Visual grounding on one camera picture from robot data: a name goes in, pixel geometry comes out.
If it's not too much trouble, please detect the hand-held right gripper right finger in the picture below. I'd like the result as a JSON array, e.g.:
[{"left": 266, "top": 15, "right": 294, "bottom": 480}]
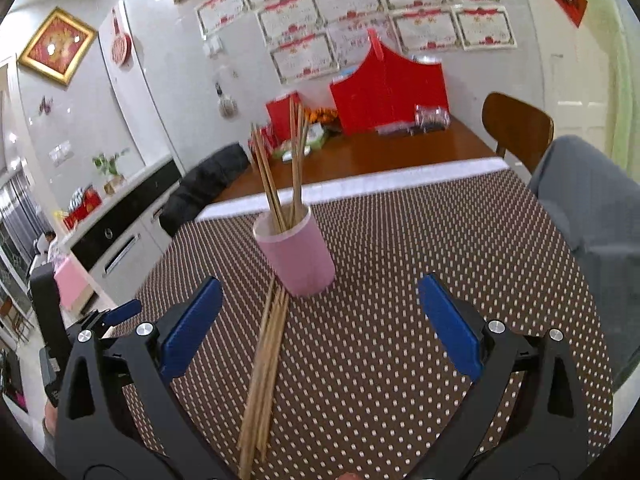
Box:
[{"left": 407, "top": 272, "right": 587, "bottom": 480}]

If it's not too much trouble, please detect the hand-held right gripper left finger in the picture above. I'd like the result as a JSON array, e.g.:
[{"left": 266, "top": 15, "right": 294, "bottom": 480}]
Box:
[{"left": 54, "top": 276, "right": 236, "bottom": 480}]

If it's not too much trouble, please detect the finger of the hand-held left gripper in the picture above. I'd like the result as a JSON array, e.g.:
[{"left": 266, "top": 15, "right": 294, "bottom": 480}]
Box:
[{"left": 70, "top": 299, "right": 143, "bottom": 336}]

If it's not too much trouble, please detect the pile of wooden chopsticks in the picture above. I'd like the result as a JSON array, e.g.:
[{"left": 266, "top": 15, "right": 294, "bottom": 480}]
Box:
[{"left": 236, "top": 277, "right": 291, "bottom": 480}]

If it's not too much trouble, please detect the pink cup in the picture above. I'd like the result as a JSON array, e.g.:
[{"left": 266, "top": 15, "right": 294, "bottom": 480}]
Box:
[{"left": 252, "top": 204, "right": 336, "bottom": 297}]

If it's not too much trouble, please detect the wooden chopstick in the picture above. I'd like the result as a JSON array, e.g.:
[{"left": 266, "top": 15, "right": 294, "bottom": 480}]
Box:
[
  {"left": 250, "top": 125, "right": 281, "bottom": 233},
  {"left": 255, "top": 124, "right": 288, "bottom": 233},
  {"left": 289, "top": 95, "right": 298, "bottom": 231},
  {"left": 294, "top": 117, "right": 310, "bottom": 223},
  {"left": 291, "top": 104, "right": 303, "bottom": 228}
]

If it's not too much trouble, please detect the white black cabinet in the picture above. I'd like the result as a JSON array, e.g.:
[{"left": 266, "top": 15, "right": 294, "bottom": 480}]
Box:
[{"left": 67, "top": 155, "right": 183, "bottom": 311}]

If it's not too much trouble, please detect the brown polka dot tablecloth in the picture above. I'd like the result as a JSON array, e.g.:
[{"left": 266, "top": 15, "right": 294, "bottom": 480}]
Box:
[{"left": 120, "top": 157, "right": 616, "bottom": 480}]

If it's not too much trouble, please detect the red tin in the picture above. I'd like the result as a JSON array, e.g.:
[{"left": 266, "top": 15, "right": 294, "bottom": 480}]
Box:
[{"left": 62, "top": 186, "right": 103, "bottom": 231}]

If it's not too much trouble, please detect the potted green plant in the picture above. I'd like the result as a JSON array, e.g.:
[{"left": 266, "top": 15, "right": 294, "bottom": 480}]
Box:
[{"left": 92, "top": 149, "right": 130, "bottom": 195}]

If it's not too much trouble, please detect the black jacket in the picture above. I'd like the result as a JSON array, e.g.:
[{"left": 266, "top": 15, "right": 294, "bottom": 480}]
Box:
[{"left": 160, "top": 142, "right": 251, "bottom": 238}]

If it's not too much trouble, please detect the grey garment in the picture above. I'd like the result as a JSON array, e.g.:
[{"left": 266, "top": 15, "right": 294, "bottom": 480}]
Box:
[{"left": 529, "top": 135, "right": 640, "bottom": 391}]

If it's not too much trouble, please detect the dark plastic packet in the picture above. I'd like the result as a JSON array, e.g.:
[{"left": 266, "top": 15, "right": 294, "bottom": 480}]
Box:
[{"left": 414, "top": 105, "right": 449, "bottom": 133}]

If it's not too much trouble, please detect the brown wooden chair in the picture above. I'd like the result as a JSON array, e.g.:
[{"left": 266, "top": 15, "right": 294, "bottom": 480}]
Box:
[{"left": 481, "top": 91, "right": 555, "bottom": 173}]

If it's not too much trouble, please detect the hanging grey brush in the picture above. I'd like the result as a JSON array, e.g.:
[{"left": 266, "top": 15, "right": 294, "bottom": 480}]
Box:
[{"left": 215, "top": 81, "right": 238, "bottom": 120}]

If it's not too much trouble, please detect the green white box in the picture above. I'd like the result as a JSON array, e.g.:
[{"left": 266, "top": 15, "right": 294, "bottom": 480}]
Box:
[{"left": 272, "top": 125, "right": 326, "bottom": 161}]

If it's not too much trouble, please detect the red box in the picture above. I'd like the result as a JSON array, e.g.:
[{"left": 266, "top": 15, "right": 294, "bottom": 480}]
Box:
[{"left": 265, "top": 91, "right": 303, "bottom": 143}]

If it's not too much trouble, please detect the red gift bag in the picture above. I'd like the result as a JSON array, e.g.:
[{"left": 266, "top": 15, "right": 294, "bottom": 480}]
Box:
[{"left": 329, "top": 27, "right": 449, "bottom": 136}]

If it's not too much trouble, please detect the orange snack bag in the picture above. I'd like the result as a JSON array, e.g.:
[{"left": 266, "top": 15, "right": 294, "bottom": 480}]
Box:
[{"left": 305, "top": 107, "right": 341, "bottom": 126}]

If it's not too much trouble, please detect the round red white ornament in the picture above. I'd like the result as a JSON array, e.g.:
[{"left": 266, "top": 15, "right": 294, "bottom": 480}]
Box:
[{"left": 110, "top": 7, "right": 132, "bottom": 67}]

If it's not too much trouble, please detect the gold framed red picture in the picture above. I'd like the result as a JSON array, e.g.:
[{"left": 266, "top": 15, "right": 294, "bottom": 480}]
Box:
[{"left": 17, "top": 6, "right": 98, "bottom": 86}]

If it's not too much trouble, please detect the green curtain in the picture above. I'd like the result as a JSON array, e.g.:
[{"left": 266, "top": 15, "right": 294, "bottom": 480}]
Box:
[{"left": 585, "top": 0, "right": 640, "bottom": 181}]

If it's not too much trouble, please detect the group of award certificates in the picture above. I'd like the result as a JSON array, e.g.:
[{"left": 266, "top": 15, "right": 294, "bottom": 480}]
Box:
[{"left": 194, "top": 0, "right": 518, "bottom": 86}]

